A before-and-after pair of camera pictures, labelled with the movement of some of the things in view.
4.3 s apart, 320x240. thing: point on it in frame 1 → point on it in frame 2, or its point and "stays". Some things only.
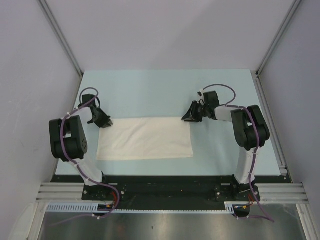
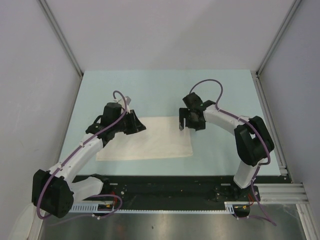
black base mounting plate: [171, 192] stays
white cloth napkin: [145, 138] stays
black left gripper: [106, 121] → [136, 126]
